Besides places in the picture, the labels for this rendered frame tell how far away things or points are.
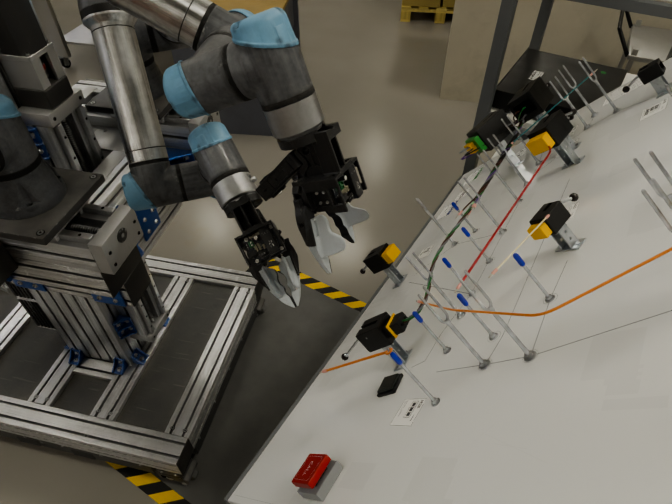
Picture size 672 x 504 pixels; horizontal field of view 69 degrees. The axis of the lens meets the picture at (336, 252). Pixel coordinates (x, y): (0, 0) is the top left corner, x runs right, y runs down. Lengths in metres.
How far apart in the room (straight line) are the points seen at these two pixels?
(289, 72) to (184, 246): 2.14
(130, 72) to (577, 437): 0.90
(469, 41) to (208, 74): 3.22
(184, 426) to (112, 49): 1.25
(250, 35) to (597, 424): 0.56
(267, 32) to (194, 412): 1.47
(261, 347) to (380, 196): 1.21
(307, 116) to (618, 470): 0.50
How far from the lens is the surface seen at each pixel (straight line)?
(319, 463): 0.76
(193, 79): 0.70
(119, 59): 1.03
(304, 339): 2.23
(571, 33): 3.85
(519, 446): 0.58
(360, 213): 0.77
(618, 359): 0.60
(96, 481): 2.13
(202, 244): 2.71
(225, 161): 0.89
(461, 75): 3.90
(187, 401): 1.89
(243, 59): 0.66
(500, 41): 1.52
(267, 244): 0.84
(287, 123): 0.66
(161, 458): 1.82
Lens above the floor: 1.84
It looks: 45 degrees down
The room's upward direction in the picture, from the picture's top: straight up
